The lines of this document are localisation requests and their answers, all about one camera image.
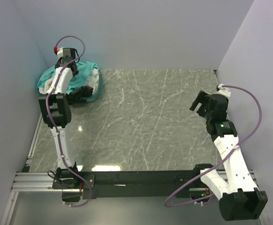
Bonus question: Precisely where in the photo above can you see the teal t shirt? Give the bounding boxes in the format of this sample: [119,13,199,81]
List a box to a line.
[36,61,100,95]

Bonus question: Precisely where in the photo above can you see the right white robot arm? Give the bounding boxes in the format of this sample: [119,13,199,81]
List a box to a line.
[190,89,268,221]

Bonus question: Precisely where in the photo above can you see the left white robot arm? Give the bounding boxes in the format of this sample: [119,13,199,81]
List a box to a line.
[38,46,80,188]

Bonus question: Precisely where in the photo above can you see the teal laundry basket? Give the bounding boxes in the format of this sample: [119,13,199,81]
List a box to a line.
[37,67,104,103]

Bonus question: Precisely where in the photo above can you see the white t shirt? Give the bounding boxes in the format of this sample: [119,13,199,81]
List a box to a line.
[36,68,99,94]

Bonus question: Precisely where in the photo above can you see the black t shirt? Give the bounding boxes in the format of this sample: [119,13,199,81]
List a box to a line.
[66,86,93,105]

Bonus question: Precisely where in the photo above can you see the black base beam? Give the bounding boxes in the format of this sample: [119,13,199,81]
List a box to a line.
[52,170,196,202]

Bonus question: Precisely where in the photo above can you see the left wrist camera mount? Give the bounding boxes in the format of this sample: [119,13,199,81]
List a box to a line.
[53,46,64,59]

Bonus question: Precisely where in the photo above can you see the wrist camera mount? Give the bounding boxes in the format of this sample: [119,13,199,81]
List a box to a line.
[53,46,64,59]
[216,83,231,98]

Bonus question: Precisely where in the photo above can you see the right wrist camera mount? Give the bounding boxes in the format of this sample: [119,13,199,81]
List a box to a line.
[216,83,231,98]

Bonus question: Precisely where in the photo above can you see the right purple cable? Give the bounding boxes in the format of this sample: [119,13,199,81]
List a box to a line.
[164,85,262,208]

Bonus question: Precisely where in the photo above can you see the aluminium frame rail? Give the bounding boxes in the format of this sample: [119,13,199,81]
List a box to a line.
[0,126,55,225]

